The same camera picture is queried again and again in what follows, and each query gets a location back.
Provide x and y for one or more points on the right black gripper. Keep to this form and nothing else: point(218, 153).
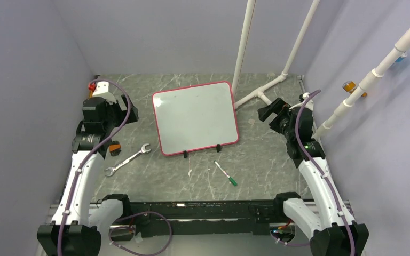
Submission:
point(276, 106)

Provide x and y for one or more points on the silver open-end wrench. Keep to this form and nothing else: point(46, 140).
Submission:
point(110, 171)

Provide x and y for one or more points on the pink framed whiteboard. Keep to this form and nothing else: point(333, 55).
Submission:
point(195, 118)

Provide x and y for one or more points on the orange wall knob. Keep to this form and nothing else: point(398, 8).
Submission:
point(349, 86)

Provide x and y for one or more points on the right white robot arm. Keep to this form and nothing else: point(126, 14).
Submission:
point(332, 229)

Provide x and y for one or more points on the white PVC pipe frame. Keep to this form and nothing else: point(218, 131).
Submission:
point(279, 38)

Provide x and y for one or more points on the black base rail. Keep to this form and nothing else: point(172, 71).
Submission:
point(256, 217)

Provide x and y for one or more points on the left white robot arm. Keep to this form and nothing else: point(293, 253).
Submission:
point(71, 231)

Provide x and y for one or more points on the white diagonal pipe rail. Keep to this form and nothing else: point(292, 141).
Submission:
point(372, 78)

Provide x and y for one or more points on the aluminium extrusion rail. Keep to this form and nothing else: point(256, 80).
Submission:
point(50, 219)

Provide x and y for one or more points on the white green marker pen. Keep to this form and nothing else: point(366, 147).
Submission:
point(231, 180)

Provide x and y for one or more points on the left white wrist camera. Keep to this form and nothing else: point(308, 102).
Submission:
point(101, 90)

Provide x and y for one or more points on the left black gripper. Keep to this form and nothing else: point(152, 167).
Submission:
point(116, 107)

